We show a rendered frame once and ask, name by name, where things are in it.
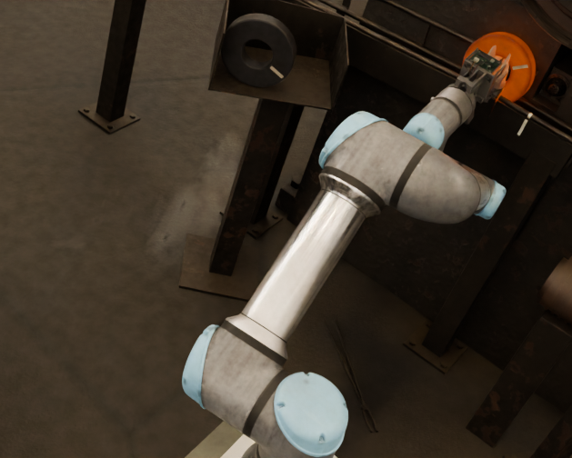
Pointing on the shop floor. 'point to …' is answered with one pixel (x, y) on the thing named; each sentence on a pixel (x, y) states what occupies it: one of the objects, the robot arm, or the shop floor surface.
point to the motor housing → (537, 348)
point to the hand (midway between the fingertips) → (501, 61)
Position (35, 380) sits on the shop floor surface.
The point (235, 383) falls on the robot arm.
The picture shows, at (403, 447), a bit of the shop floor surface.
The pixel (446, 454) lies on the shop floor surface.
